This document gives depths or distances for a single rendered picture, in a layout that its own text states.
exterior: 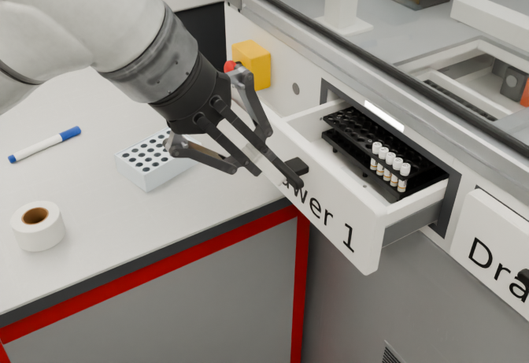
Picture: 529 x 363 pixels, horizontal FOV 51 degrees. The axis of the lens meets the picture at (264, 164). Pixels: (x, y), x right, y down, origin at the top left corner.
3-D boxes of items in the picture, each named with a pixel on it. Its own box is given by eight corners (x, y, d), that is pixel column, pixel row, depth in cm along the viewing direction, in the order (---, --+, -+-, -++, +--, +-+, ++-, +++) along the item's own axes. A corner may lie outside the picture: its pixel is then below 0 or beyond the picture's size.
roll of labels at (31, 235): (53, 254, 81) (46, 235, 79) (8, 250, 82) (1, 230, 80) (72, 221, 87) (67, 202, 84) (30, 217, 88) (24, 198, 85)
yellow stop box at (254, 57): (248, 94, 102) (247, 59, 98) (228, 79, 107) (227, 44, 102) (271, 87, 104) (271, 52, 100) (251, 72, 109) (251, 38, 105)
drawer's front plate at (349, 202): (366, 278, 70) (377, 213, 63) (249, 160, 90) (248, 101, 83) (377, 272, 71) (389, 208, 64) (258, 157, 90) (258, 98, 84)
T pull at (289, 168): (297, 192, 71) (297, 184, 70) (266, 162, 76) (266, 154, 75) (319, 183, 73) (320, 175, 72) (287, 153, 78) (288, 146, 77)
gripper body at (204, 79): (150, 117, 53) (205, 163, 60) (212, 53, 53) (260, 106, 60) (122, 84, 58) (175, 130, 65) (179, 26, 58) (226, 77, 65)
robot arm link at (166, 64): (183, 14, 48) (220, 56, 53) (142, -17, 54) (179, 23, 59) (109, 90, 48) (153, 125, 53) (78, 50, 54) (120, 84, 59)
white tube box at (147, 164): (146, 193, 92) (143, 175, 90) (117, 171, 97) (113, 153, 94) (202, 160, 99) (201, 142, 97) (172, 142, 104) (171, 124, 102)
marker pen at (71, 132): (12, 165, 98) (9, 158, 97) (8, 161, 99) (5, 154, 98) (82, 134, 106) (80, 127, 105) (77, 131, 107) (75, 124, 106)
